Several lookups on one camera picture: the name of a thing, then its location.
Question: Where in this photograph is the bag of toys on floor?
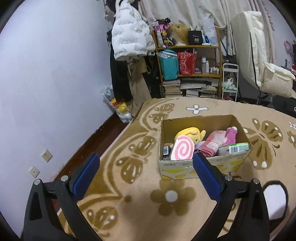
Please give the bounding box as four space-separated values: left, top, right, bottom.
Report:
102 85 132 123

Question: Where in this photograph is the stack of books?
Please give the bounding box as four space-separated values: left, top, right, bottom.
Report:
163 77 220 99

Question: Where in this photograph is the red gift bag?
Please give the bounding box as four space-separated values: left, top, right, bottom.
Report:
177 51 196 75

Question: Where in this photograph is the wall socket upper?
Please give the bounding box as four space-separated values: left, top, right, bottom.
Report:
41 150 53 162

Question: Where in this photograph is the wall socket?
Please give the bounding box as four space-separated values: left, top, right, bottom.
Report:
41 150 53 162
29 166 40 179

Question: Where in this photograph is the pink swirl roll plush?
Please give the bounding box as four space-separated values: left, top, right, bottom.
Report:
170 135 195 161

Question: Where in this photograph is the pink plastic pack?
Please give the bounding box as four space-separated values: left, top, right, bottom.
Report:
197 131 227 157

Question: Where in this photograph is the white rolling cart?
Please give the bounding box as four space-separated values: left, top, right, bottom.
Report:
222 62 239 102

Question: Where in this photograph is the white folded mattress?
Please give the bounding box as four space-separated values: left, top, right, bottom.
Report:
230 11 295 98

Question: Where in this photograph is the blonde wig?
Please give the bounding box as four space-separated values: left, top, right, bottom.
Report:
170 23 189 46

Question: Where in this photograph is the green white tissue pack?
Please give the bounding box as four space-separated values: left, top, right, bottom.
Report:
217 143 249 156

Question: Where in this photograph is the wall socket lower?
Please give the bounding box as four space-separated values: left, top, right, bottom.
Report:
29 166 40 179

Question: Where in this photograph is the white puffer jacket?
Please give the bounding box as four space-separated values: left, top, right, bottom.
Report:
111 1 156 62

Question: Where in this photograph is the black box with 40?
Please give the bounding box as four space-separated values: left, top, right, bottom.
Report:
188 31 203 45

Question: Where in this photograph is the wooden shelf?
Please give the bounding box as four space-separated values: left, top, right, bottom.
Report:
152 30 222 98

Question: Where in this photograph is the pink plush toy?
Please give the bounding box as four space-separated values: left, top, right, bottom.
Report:
224 126 238 145

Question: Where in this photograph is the yellow plush toy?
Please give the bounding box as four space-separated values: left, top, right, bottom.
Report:
174 127 206 145

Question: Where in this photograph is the teal bag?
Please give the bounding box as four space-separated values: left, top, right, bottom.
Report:
158 49 179 80

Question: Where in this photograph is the anime poster bag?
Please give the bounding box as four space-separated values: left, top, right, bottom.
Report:
152 18 175 48

